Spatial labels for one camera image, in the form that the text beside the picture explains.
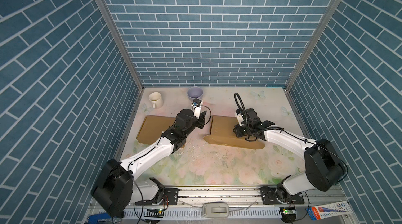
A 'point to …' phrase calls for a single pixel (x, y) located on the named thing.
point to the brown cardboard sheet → (222, 132)
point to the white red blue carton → (320, 212)
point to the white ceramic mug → (156, 98)
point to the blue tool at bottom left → (93, 219)
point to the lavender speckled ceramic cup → (194, 92)
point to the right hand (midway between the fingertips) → (233, 128)
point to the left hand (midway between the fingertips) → (203, 110)
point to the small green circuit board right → (287, 211)
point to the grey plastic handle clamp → (215, 210)
